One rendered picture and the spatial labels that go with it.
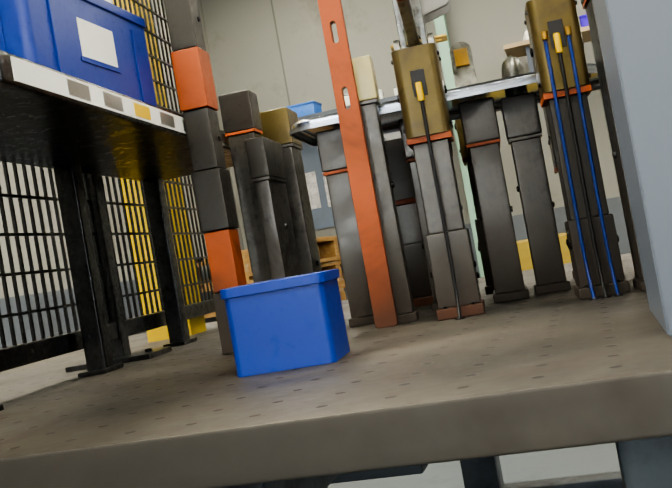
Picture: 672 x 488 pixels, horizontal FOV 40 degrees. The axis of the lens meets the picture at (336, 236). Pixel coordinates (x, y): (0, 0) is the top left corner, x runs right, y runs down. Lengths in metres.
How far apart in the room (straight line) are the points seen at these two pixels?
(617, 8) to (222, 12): 7.29
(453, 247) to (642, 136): 0.51
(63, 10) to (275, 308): 0.42
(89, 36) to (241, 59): 6.70
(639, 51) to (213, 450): 0.42
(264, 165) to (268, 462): 0.80
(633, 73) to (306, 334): 0.40
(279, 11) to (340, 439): 7.23
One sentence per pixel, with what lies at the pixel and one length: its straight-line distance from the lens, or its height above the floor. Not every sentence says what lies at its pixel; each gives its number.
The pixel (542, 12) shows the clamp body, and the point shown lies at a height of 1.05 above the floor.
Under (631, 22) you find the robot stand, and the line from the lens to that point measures 0.74.
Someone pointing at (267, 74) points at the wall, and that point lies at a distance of 7.73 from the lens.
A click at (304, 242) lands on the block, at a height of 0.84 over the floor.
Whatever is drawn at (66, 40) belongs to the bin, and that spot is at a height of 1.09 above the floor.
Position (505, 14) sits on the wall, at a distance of 7.40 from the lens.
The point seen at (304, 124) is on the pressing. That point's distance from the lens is 1.32.
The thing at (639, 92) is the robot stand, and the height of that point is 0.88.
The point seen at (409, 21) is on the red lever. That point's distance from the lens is 1.23.
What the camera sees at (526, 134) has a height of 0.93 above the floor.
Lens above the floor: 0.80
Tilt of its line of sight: 1 degrees up
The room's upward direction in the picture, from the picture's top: 10 degrees counter-clockwise
